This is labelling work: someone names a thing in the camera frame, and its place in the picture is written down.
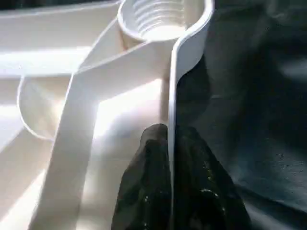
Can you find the black mat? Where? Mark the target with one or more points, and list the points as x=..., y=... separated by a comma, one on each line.
x=251, y=95

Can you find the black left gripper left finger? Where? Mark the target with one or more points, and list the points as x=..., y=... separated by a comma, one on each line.
x=144, y=191

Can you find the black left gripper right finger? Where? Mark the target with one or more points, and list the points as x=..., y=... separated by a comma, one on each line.
x=204, y=196

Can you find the white plastic table top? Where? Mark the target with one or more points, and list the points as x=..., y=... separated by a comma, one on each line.
x=108, y=83

